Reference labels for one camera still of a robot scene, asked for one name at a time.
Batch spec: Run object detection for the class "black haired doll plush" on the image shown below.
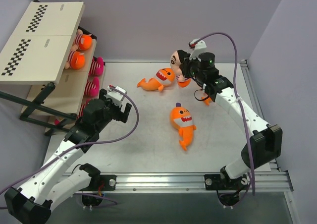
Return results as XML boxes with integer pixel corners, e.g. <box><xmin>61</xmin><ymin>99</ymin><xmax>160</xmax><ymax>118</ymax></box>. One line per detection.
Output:
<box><xmin>64</xmin><ymin>51</ymin><xmax>85</xmax><ymax>70</ymax></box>
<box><xmin>72</xmin><ymin>29</ymin><xmax>93</xmax><ymax>51</ymax></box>
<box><xmin>170</xmin><ymin>50</ymin><xmax>191</xmax><ymax>88</ymax></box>

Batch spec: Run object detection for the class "white pink glasses plush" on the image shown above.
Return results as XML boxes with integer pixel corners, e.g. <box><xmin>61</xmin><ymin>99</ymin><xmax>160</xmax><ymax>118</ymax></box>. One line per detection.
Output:
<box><xmin>84</xmin><ymin>77</ymin><xmax>100</xmax><ymax>98</ymax></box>
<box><xmin>53</xmin><ymin>99</ymin><xmax>92</xmax><ymax>125</ymax></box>

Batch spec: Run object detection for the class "orange shark plush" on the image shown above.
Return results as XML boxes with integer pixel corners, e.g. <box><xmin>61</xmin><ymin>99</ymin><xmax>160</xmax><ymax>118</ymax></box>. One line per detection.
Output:
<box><xmin>169</xmin><ymin>102</ymin><xmax>197</xmax><ymax>151</ymax></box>
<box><xmin>201</xmin><ymin>96</ymin><xmax>213</xmax><ymax>106</ymax></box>
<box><xmin>137</xmin><ymin>68</ymin><xmax>176</xmax><ymax>92</ymax></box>

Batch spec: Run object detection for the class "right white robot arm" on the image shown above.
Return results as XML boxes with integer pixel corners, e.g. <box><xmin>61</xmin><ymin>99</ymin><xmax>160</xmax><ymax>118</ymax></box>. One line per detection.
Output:
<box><xmin>180</xmin><ymin>53</ymin><xmax>283</xmax><ymax>189</ymax></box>

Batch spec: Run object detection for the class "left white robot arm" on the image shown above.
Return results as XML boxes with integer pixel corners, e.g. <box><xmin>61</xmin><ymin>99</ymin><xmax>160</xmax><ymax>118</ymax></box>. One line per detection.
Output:
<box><xmin>1</xmin><ymin>86</ymin><xmax>132</xmax><ymax>224</ymax></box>

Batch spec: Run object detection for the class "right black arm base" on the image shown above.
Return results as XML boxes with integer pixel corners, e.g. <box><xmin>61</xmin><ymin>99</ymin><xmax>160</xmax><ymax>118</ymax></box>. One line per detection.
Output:
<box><xmin>204</xmin><ymin>167</ymin><xmax>251</xmax><ymax>210</ymax></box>

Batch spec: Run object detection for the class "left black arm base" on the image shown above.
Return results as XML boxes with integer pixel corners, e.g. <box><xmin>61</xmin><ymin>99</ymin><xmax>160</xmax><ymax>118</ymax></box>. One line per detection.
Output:
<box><xmin>75</xmin><ymin>174</ymin><xmax>118</xmax><ymax>211</ymax></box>

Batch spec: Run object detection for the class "white pink plush on shelf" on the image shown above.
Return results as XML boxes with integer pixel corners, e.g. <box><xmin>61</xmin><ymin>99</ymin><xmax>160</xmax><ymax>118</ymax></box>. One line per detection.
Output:
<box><xmin>89</xmin><ymin>57</ymin><xmax>104</xmax><ymax>76</ymax></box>

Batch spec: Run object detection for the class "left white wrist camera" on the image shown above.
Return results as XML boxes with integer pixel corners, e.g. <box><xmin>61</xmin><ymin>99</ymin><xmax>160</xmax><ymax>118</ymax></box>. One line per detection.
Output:
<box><xmin>106</xmin><ymin>86</ymin><xmax>127</xmax><ymax>107</ymax></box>

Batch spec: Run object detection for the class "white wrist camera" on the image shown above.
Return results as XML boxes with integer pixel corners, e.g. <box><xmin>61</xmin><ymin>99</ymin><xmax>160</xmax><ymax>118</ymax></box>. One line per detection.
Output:
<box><xmin>189</xmin><ymin>39</ymin><xmax>207</xmax><ymax>60</ymax></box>
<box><xmin>106</xmin><ymin>86</ymin><xmax>127</xmax><ymax>107</ymax></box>

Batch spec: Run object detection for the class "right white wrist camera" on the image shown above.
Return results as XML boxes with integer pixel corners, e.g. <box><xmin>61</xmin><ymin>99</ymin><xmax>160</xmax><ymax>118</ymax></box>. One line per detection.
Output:
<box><xmin>189</xmin><ymin>39</ymin><xmax>207</xmax><ymax>60</ymax></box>

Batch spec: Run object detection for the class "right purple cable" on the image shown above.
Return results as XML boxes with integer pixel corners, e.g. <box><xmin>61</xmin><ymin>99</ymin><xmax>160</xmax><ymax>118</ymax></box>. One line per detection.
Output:
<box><xmin>190</xmin><ymin>32</ymin><xmax>256</xmax><ymax>196</ymax></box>

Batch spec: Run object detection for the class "cream tiered shelf black frame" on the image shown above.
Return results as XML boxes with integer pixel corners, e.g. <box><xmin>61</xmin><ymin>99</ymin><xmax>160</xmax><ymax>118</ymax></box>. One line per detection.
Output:
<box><xmin>0</xmin><ymin>0</ymin><xmax>105</xmax><ymax>136</ymax></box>

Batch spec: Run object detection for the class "aluminium table side rail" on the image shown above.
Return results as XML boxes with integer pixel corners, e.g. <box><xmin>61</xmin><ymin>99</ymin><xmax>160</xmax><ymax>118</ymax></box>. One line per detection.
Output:
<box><xmin>240</xmin><ymin>63</ymin><xmax>282</xmax><ymax>170</ymax></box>

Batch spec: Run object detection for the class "aluminium mounting rail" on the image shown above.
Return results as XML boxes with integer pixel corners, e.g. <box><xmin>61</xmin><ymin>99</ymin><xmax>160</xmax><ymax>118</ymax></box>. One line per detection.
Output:
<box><xmin>59</xmin><ymin>170</ymin><xmax>294</xmax><ymax>194</ymax></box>

